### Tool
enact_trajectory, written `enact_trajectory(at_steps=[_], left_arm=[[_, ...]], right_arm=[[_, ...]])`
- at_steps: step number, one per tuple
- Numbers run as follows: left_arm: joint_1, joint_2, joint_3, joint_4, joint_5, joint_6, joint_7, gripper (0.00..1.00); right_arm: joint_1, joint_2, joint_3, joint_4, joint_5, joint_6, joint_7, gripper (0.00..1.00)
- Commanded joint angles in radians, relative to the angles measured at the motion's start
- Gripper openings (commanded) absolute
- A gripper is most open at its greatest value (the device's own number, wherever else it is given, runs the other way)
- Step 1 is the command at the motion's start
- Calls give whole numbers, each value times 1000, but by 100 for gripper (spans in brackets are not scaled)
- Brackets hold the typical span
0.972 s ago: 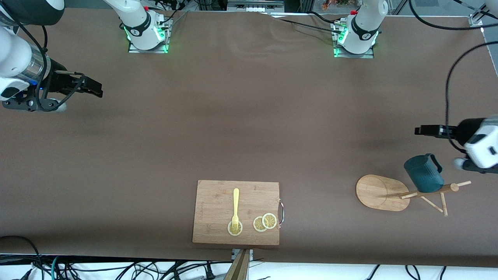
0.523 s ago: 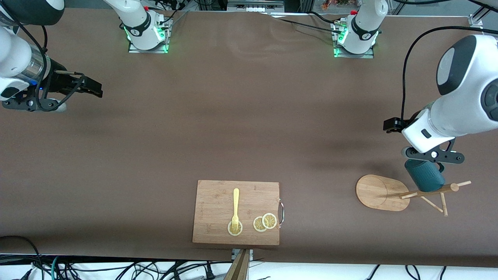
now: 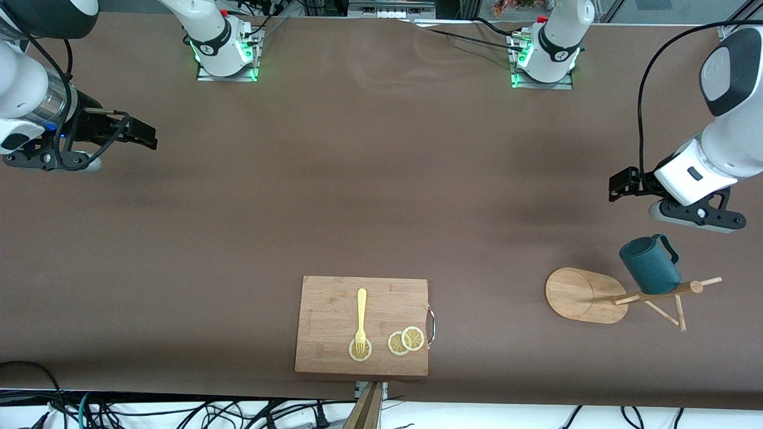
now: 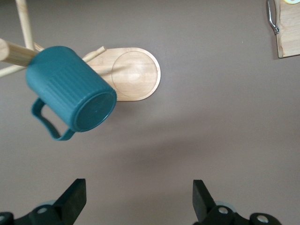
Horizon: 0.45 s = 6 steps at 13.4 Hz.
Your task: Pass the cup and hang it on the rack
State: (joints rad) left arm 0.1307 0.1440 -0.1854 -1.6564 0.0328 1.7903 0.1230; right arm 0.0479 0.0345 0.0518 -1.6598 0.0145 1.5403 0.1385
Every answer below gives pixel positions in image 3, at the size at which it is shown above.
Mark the teal cup yellow inside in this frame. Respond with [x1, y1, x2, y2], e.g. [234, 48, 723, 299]
[619, 234, 682, 296]

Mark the wooden cup rack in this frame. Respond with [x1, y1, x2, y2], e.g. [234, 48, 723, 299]
[545, 267, 723, 332]

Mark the bamboo cutting board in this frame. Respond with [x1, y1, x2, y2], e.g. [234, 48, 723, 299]
[294, 275, 430, 377]

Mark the grey power strip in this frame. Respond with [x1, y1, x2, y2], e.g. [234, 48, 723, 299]
[349, 0, 437, 20]

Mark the yellow plastic fork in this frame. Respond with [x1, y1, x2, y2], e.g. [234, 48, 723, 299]
[355, 288, 368, 355]

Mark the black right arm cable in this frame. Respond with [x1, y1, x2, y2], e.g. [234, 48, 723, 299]
[12, 18, 132, 173]

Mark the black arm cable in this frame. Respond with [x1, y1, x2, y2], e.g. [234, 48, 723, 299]
[12, 18, 132, 173]
[637, 20, 763, 173]

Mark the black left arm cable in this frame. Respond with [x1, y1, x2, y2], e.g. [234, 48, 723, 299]
[637, 20, 763, 173]

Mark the black base power cable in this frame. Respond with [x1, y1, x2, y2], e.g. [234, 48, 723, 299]
[411, 20, 526, 53]

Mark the black looping floor cable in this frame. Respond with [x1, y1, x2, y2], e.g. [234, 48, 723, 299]
[0, 360, 66, 429]

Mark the teal floor cable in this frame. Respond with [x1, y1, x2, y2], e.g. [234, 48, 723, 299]
[77, 391, 96, 429]

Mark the metal post bracket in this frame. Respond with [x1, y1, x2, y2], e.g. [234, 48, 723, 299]
[355, 381, 388, 401]

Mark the brown wooden post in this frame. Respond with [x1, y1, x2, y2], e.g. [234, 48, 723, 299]
[343, 381, 384, 429]

